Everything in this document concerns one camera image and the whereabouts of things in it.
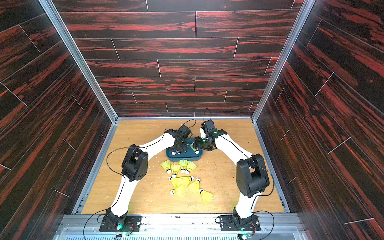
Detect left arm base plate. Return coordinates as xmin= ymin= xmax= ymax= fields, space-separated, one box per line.
xmin=99 ymin=215 xmax=142 ymax=233

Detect yellow shuttlecock centre pile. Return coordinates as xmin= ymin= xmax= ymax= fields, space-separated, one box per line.
xmin=169 ymin=177 xmax=183 ymax=189

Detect aluminium front rail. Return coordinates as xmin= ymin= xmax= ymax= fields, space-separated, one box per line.
xmin=54 ymin=213 xmax=311 ymax=240

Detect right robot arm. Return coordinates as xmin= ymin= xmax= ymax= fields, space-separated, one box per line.
xmin=193 ymin=120 xmax=270 ymax=222

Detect teal plastic storage box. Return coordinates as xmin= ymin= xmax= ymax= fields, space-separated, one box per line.
xmin=166 ymin=138 xmax=203 ymax=163

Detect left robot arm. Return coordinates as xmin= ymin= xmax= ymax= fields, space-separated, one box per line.
xmin=106 ymin=126 xmax=191 ymax=219

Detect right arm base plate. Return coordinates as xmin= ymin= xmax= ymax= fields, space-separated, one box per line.
xmin=215 ymin=215 xmax=261 ymax=232

